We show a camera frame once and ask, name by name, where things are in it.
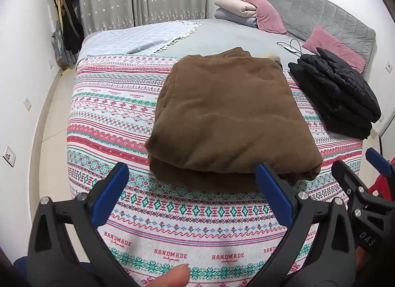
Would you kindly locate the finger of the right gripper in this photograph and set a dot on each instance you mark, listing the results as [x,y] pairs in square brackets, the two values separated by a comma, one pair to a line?
[384,167]
[364,208]

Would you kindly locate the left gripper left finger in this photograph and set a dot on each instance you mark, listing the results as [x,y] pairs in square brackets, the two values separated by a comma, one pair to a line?
[49,240]

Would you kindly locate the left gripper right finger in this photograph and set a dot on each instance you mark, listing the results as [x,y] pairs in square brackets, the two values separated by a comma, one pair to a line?
[318,246]

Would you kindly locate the brown coat with fur collar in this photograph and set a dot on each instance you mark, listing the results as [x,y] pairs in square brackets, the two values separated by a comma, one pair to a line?
[218,117]

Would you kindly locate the hanging dark clothes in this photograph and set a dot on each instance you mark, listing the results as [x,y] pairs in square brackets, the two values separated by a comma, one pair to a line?
[68,36]

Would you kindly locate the person right hand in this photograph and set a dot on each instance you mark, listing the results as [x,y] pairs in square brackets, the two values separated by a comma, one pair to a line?
[362,258]

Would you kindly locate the person left hand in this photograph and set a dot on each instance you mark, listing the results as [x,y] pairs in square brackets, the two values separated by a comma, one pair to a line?
[176,277]

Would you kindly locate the folded black puffer jacket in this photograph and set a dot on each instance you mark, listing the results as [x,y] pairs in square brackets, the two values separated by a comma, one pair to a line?
[342,97]

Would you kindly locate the patterned knit bedspread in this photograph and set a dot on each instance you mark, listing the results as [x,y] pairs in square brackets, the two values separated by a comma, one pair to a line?
[224,237]

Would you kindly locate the pink pillow near headboard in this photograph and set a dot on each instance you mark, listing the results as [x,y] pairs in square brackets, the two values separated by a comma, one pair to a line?
[323,39]

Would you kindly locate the grey padded headboard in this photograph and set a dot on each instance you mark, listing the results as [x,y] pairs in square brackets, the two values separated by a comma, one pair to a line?
[301,16]

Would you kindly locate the pink pillow upright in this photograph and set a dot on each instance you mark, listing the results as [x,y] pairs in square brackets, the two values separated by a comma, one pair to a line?
[268,18]

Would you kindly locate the grey folded pillow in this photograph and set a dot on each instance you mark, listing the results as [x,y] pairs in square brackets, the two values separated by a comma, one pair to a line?
[222,14]

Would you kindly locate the beige folded pillow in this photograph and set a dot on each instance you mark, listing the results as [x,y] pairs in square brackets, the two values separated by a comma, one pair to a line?
[237,7]

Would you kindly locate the light blue fringed blanket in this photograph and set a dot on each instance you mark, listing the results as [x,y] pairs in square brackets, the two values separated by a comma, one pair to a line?
[144,40]

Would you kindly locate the white wall socket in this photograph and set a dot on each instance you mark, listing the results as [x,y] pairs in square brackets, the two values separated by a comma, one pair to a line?
[9,156]

